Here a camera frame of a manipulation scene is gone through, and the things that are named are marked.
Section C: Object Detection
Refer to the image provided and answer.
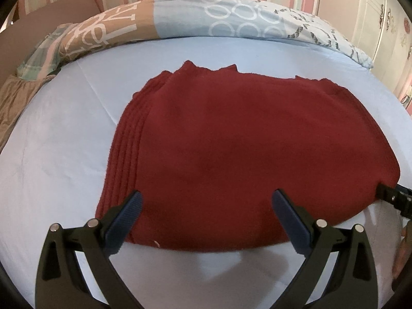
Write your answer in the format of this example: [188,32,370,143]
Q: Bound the metal chair frame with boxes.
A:
[400,85,412,108]

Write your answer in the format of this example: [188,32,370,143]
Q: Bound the brown headboard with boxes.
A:
[1,0,100,83]

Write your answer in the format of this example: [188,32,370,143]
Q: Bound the person's right hand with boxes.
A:
[392,221,411,280]

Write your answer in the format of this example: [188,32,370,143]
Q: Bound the white wardrobe with flower stickers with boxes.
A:
[318,0,411,100]

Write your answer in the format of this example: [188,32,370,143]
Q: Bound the dark red knit sweater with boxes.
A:
[96,62,400,252]

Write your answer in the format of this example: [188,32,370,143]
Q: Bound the light blue bed quilt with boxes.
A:
[1,37,411,308]

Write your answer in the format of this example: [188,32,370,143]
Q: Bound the brown bed skirt fabric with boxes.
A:
[0,74,56,151]

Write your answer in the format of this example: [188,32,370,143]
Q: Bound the patterned blue tan pillow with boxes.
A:
[16,0,374,80]

